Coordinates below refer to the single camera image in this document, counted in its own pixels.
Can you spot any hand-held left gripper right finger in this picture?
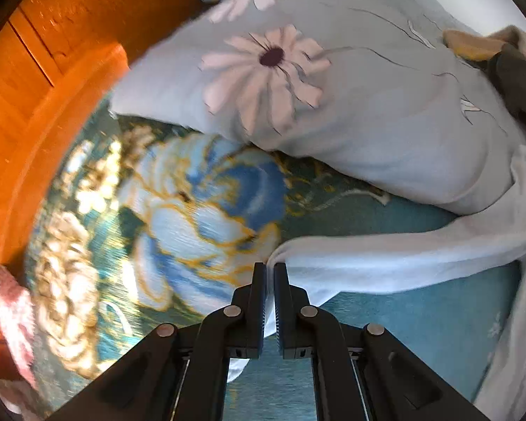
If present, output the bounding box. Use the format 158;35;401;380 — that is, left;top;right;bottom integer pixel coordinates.
274;262;489;421

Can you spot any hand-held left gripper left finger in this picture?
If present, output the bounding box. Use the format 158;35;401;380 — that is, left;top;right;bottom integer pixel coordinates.
59;262;266;421

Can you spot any light blue garment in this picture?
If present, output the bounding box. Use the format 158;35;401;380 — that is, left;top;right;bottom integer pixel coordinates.
225;144;526;419

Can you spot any pink white garment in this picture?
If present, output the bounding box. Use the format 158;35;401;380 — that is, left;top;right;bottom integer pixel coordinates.
0;263;40;391

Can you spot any teal floral blanket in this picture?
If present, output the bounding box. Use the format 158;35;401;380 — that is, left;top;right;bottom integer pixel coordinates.
24;96;522;421

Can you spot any tan garment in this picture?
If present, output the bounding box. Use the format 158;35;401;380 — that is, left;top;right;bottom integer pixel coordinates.
443;25;526;75

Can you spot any dark grey garment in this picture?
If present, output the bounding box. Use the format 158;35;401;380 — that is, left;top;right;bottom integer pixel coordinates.
486;44;526;119

